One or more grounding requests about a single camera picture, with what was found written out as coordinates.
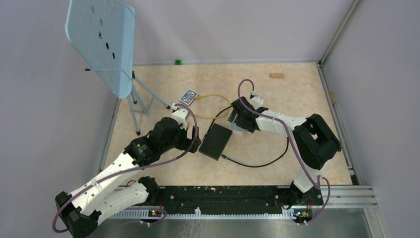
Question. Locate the long wooden block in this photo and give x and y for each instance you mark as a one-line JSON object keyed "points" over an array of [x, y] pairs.
{"points": [[277, 75]]}

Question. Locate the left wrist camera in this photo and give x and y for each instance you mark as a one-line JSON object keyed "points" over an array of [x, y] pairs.
{"points": [[180, 114]]}

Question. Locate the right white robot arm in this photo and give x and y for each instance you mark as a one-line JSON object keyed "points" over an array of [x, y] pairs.
{"points": [[311, 139]]}

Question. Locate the light blue music stand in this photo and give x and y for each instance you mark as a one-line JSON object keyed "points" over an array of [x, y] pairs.
{"points": [[103, 33]]}

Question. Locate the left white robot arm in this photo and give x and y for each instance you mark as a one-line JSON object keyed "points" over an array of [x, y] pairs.
{"points": [[85, 208]]}

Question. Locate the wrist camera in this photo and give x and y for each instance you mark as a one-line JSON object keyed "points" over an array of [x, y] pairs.
{"points": [[256, 101], [180, 114]]}

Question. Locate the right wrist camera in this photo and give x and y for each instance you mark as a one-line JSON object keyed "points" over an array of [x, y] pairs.
{"points": [[256, 101]]}

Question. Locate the black network switch box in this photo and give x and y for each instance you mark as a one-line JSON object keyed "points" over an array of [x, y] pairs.
{"points": [[215, 141]]}

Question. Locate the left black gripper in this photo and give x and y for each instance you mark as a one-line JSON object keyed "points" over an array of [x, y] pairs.
{"points": [[189, 145]]}

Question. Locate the blue playing card deck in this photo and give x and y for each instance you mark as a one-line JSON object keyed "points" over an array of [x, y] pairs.
{"points": [[188, 97]]}

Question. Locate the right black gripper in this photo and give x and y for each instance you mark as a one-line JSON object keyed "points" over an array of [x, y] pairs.
{"points": [[238, 122]]}

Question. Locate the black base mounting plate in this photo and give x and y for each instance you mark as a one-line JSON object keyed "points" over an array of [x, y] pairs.
{"points": [[231, 200]]}

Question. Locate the grey card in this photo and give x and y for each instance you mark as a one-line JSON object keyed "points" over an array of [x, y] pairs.
{"points": [[235, 127]]}

